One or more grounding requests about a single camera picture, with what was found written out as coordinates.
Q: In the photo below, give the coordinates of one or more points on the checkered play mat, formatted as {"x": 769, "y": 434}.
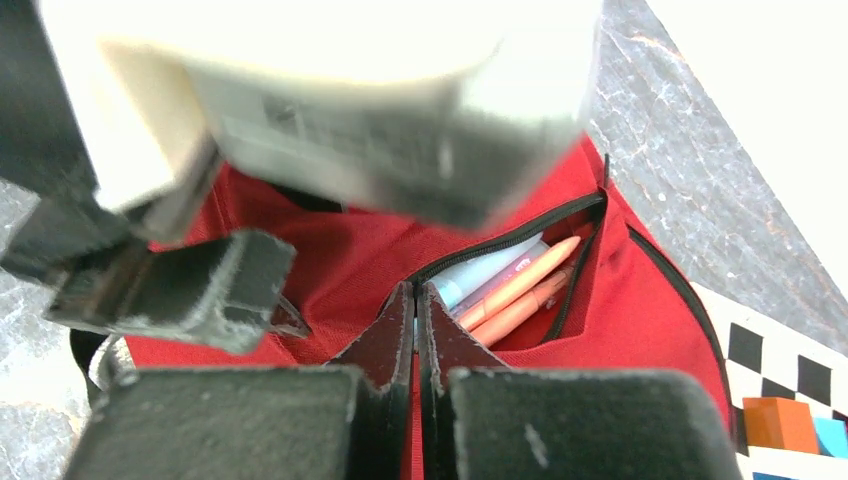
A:
{"x": 767, "y": 358}

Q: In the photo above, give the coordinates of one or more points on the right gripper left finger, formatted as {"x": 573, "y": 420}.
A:
{"x": 345, "y": 419}

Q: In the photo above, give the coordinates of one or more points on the brown toy block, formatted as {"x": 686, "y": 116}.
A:
{"x": 779, "y": 423}

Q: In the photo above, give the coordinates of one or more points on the orange pencil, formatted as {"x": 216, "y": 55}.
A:
{"x": 519, "y": 284}
{"x": 504, "y": 322}

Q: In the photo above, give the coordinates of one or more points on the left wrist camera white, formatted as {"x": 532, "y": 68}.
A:
{"x": 452, "y": 112}

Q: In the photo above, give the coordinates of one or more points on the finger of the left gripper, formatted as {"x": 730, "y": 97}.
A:
{"x": 220, "y": 294}

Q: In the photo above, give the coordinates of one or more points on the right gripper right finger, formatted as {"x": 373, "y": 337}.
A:
{"x": 484, "y": 420}

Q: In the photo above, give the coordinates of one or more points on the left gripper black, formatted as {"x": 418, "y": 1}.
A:
{"x": 42, "y": 151}

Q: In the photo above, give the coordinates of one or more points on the red backpack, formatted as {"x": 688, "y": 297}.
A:
{"x": 627, "y": 305}

